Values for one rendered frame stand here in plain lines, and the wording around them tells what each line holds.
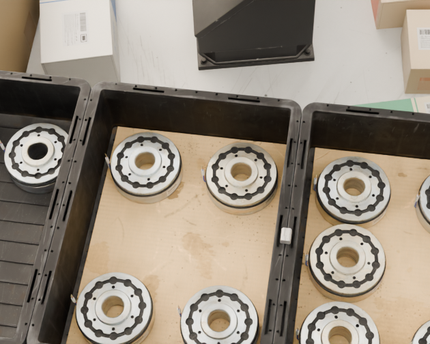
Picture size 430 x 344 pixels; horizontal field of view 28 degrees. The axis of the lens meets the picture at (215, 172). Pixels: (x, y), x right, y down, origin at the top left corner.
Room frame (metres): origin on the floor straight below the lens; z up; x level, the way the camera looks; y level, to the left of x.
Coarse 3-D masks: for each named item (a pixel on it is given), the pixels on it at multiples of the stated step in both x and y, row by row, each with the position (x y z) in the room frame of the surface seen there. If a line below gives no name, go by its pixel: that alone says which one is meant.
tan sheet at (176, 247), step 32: (128, 128) 0.68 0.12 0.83; (192, 160) 0.61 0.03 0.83; (192, 192) 0.55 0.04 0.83; (96, 224) 0.52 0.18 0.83; (128, 224) 0.52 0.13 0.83; (160, 224) 0.51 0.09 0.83; (192, 224) 0.50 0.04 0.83; (224, 224) 0.50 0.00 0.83; (256, 224) 0.49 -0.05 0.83; (96, 256) 0.47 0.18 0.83; (128, 256) 0.47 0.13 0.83; (160, 256) 0.46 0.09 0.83; (192, 256) 0.46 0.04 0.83; (224, 256) 0.45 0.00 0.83; (256, 256) 0.44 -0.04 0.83; (160, 288) 0.41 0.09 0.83; (192, 288) 0.41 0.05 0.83; (256, 288) 0.40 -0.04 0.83; (160, 320) 0.37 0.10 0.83; (224, 320) 0.36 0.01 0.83
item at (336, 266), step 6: (348, 240) 0.44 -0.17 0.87; (336, 246) 0.43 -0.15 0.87; (342, 246) 0.43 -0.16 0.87; (348, 246) 0.43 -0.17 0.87; (354, 246) 0.43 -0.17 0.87; (360, 246) 0.42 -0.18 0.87; (330, 252) 0.42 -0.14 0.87; (336, 252) 0.42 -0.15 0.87; (360, 252) 0.42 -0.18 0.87; (330, 258) 0.41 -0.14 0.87; (336, 258) 0.41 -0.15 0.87; (360, 258) 0.41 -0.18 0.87; (330, 264) 0.41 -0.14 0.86; (336, 264) 0.40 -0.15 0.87; (360, 264) 0.40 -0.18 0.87; (336, 270) 0.40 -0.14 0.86; (342, 270) 0.39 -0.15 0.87; (348, 270) 0.39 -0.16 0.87; (354, 270) 0.39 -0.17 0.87; (360, 270) 0.39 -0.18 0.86
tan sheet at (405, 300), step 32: (320, 160) 0.58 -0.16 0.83; (384, 160) 0.57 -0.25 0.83; (416, 160) 0.56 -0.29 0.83; (352, 192) 0.52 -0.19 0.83; (416, 192) 0.51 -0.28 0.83; (320, 224) 0.48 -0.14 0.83; (384, 224) 0.47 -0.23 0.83; (416, 224) 0.46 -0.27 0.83; (416, 256) 0.42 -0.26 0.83; (384, 288) 0.38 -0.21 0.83; (416, 288) 0.37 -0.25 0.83; (384, 320) 0.33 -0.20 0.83; (416, 320) 0.33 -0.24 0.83
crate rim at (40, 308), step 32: (96, 96) 0.67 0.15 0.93; (160, 96) 0.66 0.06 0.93; (192, 96) 0.65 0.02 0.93; (224, 96) 0.65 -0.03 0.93; (256, 96) 0.64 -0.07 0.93; (288, 160) 0.54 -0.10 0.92; (64, 192) 0.53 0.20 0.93; (288, 192) 0.49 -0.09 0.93; (64, 224) 0.48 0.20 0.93; (32, 320) 0.36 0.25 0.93
